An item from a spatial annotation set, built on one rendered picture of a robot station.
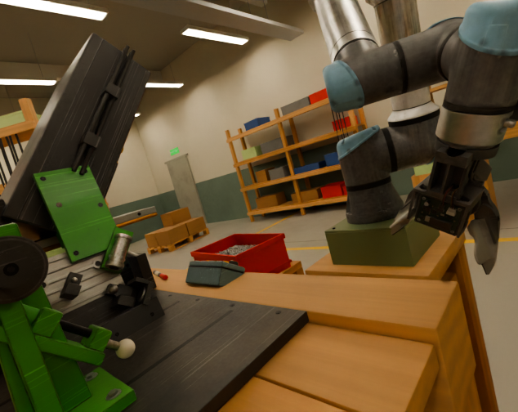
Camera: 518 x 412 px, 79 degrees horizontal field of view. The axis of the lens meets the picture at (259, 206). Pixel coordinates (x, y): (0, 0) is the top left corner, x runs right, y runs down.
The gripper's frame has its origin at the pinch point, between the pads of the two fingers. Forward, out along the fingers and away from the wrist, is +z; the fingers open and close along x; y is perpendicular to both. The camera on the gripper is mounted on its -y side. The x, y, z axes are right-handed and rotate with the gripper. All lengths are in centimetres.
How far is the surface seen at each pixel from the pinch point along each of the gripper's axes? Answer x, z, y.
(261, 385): -7.6, 5.6, 34.4
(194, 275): -49, 23, 21
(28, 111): -333, 25, 7
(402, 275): -6.4, 14.2, -6.2
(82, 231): -58, 2, 40
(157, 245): -542, 376, -138
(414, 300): 1.3, 2.2, 10.6
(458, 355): 8.8, 7.2, 11.3
